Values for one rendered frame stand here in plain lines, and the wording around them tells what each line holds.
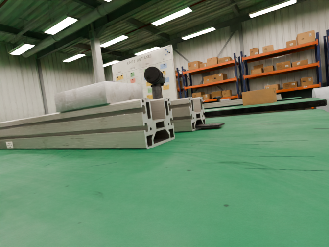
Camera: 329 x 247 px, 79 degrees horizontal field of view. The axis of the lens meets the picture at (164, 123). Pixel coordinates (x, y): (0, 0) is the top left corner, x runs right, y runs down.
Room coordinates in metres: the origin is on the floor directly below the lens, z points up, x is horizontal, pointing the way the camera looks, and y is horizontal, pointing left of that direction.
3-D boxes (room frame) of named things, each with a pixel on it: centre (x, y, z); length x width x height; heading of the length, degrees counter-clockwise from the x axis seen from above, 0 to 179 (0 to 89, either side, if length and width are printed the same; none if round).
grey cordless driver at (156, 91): (0.80, 0.01, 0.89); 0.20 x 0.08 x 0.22; 170
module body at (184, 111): (0.74, 0.25, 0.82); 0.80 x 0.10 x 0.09; 58
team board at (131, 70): (3.99, 0.32, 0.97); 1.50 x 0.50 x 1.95; 56
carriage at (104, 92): (0.45, 0.14, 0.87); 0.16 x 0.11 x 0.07; 58
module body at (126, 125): (0.58, 0.35, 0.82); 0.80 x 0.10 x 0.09; 58
